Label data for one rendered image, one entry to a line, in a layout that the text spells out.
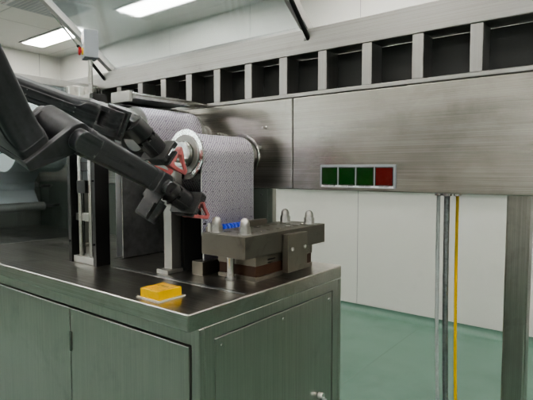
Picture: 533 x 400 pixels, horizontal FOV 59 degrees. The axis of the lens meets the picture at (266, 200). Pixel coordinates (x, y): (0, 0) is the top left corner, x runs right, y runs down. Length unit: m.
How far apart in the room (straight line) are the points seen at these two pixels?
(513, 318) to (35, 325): 1.42
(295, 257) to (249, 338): 0.30
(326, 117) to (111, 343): 0.90
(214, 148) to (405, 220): 2.67
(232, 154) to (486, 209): 2.55
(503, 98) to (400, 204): 2.66
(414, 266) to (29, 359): 2.93
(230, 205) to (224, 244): 0.22
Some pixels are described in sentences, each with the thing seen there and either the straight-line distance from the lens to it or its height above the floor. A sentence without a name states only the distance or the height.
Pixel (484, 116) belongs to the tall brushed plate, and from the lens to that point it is 1.33.
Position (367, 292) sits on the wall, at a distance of 4.14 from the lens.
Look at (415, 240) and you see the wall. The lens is 3.90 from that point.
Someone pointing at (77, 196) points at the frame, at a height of 1.12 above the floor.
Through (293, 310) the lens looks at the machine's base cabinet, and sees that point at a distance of 1.35.
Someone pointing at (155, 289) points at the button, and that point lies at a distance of 1.16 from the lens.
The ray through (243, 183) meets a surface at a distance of 1.52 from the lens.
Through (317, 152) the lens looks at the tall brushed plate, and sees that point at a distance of 1.52.
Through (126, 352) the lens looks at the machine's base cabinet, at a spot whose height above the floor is 0.75.
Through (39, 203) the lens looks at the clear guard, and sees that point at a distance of 2.26.
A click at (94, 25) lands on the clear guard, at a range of 2.20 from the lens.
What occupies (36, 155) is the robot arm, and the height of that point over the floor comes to 1.23.
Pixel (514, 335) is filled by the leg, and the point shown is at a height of 0.74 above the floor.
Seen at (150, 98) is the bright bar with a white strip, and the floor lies 1.44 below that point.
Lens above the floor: 1.21
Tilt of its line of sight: 4 degrees down
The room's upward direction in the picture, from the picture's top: straight up
